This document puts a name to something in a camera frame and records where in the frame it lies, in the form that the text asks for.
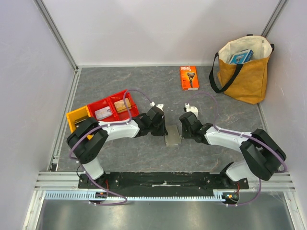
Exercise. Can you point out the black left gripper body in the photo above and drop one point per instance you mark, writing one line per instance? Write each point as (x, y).
(156, 128)

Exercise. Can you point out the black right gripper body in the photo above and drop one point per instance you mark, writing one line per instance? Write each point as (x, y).
(185, 129)

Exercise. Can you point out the grey card holder wallet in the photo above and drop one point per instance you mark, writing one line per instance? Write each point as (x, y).
(173, 137)

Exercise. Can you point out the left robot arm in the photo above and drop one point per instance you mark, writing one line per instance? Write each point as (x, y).
(90, 136)

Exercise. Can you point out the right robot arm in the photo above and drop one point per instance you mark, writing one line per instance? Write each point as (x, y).
(262, 156)

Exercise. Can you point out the gold card in bin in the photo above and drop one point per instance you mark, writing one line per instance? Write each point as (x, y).
(122, 105)

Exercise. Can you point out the grey card in bin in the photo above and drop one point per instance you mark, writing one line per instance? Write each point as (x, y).
(103, 113)

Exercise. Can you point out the dark card in yellow bin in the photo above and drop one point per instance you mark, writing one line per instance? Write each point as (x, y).
(79, 121)

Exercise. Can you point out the red bin far right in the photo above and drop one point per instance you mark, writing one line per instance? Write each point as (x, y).
(134, 111)

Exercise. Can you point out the orange razor box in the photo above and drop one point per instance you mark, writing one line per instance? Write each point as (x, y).
(189, 78)

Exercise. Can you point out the tan tote bag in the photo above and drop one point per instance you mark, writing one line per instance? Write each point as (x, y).
(244, 82)

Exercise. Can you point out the blue razor box in bag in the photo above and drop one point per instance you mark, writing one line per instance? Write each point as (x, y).
(241, 57)

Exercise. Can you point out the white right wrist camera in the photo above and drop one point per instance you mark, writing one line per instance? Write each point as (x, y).
(193, 109)

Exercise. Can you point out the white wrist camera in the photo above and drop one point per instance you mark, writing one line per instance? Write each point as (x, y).
(193, 109)
(160, 106)

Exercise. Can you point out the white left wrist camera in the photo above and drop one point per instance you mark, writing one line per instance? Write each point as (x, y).
(160, 106)

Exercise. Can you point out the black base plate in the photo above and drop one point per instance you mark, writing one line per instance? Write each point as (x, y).
(168, 183)

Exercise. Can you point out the white cable duct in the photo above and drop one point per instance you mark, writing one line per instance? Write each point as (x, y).
(98, 196)

